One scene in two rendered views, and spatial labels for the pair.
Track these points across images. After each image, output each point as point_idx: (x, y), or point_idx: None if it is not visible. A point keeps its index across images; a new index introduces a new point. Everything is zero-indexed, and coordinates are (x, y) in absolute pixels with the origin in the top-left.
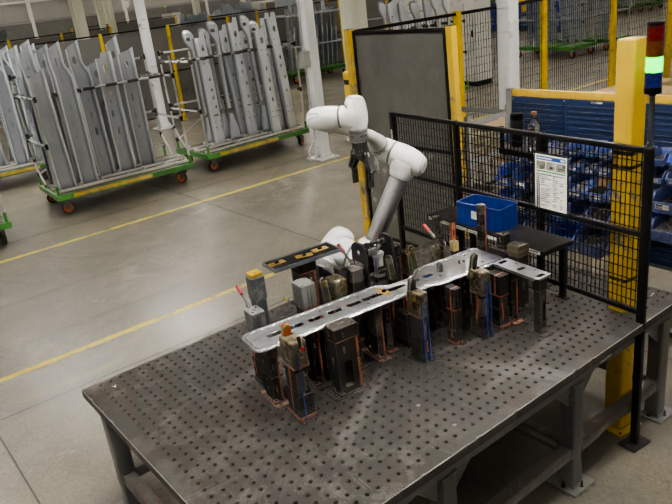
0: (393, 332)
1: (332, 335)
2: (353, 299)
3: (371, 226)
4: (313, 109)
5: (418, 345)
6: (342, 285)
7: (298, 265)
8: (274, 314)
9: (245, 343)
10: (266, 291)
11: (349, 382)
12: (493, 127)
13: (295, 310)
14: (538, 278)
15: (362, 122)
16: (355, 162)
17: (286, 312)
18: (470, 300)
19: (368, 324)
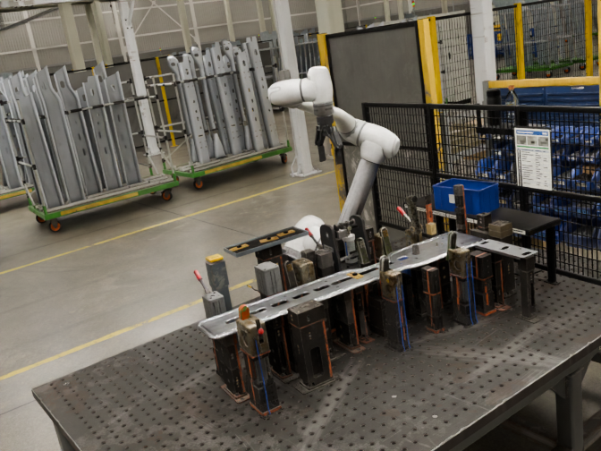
0: (368, 322)
1: (296, 319)
2: (321, 284)
3: (342, 213)
4: (275, 83)
5: (393, 333)
6: (309, 269)
7: (262, 249)
8: None
9: (201, 330)
10: (227, 277)
11: (317, 373)
12: (469, 106)
13: None
14: (524, 256)
15: (326, 94)
16: (321, 139)
17: None
18: (452, 289)
19: (339, 311)
